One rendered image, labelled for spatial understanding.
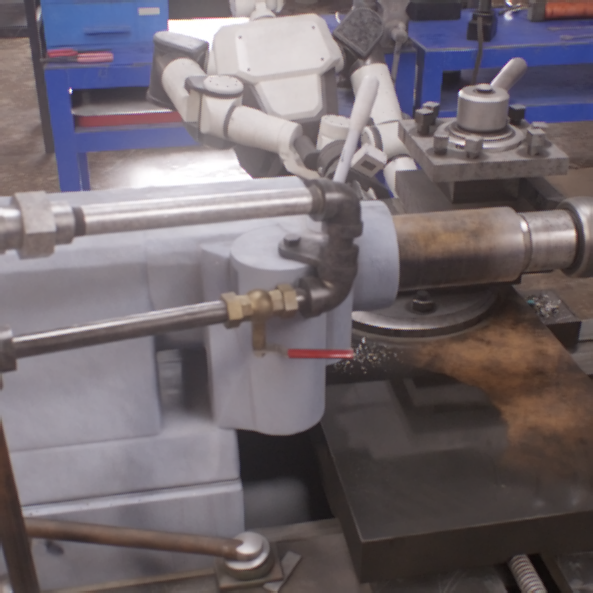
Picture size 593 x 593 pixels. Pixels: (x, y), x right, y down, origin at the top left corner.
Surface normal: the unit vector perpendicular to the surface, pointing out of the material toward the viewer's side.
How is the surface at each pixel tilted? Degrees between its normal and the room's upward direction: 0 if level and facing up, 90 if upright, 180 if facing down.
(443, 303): 0
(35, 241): 101
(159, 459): 61
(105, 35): 90
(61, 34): 90
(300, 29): 46
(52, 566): 90
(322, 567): 0
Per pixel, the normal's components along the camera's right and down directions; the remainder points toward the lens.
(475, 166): 0.15, 0.48
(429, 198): 0.00, -0.87
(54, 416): 0.17, 0.08
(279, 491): -0.31, -0.79
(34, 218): 0.47, -0.15
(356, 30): 0.17, -0.27
